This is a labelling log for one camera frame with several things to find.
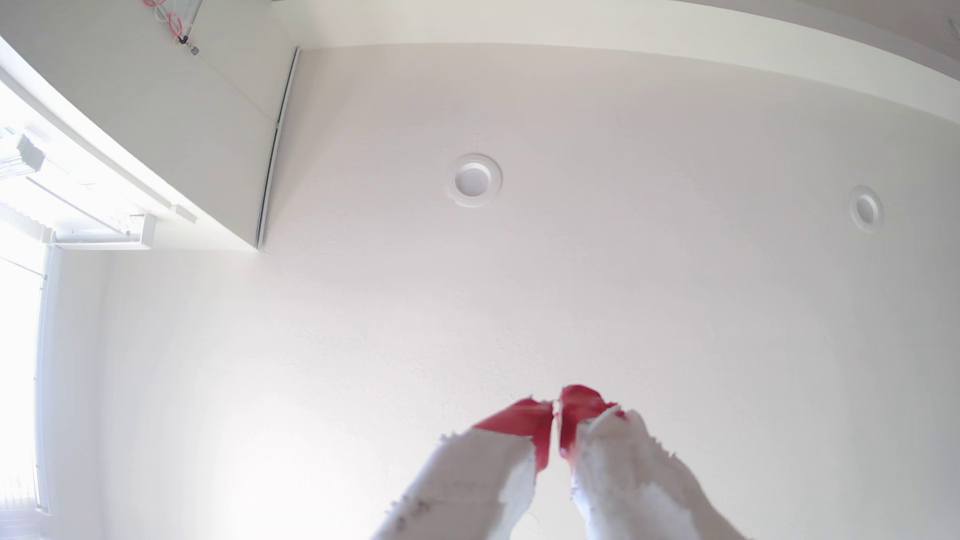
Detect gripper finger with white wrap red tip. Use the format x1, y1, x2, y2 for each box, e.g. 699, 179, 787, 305
557, 384, 747, 540
372, 397, 555, 540

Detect round recessed ceiling light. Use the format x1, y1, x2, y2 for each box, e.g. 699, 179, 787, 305
445, 153, 504, 208
849, 186, 884, 234

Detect white blind slat bundle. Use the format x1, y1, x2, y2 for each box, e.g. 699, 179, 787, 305
0, 133, 46, 180

